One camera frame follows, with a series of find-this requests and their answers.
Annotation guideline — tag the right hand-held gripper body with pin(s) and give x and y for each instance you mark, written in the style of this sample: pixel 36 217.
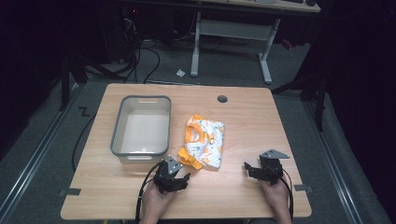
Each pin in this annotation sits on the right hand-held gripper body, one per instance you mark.
pixel 270 168

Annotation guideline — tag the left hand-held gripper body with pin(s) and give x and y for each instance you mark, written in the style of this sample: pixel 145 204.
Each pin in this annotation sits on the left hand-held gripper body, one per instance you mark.
pixel 166 177

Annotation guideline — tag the white and orange patterned garment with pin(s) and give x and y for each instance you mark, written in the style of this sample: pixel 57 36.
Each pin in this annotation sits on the white and orange patterned garment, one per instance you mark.
pixel 204 143

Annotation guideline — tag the white plastic bin grey rim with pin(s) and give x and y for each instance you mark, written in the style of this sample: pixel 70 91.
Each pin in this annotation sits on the white plastic bin grey rim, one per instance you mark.
pixel 141 129

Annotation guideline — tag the person's right hand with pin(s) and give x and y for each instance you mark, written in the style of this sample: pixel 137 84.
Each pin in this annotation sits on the person's right hand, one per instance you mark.
pixel 277 197

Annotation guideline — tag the black tape strip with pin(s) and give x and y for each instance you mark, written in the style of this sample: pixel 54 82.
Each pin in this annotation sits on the black tape strip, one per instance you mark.
pixel 72 191
pixel 302 188

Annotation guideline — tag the black metal stand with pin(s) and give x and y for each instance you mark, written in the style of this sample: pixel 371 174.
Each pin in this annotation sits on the black metal stand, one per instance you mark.
pixel 314 93

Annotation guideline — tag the crumpled white paper scrap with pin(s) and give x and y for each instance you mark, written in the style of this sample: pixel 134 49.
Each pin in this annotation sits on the crumpled white paper scrap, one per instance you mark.
pixel 180 73

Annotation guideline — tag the aluminium floor rail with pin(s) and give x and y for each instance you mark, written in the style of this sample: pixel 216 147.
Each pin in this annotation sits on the aluminium floor rail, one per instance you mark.
pixel 336 165
pixel 32 158

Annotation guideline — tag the white metal frame desk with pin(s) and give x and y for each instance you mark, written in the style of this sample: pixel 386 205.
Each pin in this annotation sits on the white metal frame desk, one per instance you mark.
pixel 236 31

